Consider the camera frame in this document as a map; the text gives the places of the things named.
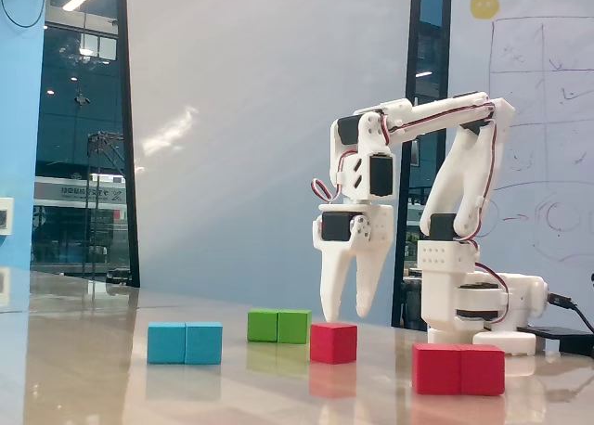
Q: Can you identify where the long green block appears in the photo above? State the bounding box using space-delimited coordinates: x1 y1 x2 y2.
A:
246 308 313 345

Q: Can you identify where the white wall socket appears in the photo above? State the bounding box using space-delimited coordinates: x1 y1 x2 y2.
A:
0 197 15 237

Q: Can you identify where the flat black box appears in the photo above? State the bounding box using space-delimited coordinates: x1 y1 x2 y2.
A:
516 325 594 357

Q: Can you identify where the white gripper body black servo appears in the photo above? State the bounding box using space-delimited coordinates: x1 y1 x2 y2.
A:
313 203 395 255

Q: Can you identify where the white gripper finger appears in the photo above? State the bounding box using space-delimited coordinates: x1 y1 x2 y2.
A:
355 242 394 318
318 246 355 325

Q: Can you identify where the thin black hanging cable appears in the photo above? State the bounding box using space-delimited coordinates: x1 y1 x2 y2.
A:
0 0 48 28

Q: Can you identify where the whiteboard with marker drawings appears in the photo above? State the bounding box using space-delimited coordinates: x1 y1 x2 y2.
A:
445 0 594 329

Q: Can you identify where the black window frame post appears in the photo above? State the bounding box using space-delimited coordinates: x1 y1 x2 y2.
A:
391 0 454 328
114 0 142 290

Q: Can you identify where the long red block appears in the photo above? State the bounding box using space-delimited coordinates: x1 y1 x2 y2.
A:
411 342 507 396

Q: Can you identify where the black plug cable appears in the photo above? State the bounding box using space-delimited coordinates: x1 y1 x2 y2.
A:
547 293 594 334

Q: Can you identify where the yellow round sticker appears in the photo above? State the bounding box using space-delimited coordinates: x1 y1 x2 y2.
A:
469 0 502 20

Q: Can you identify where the dark metal scaffold tower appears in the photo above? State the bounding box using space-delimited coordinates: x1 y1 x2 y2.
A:
81 130 127 280

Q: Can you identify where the long blue block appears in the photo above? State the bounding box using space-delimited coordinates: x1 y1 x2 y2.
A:
147 321 224 366

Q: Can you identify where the small red cube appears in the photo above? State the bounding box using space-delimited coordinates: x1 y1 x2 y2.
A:
309 321 359 365

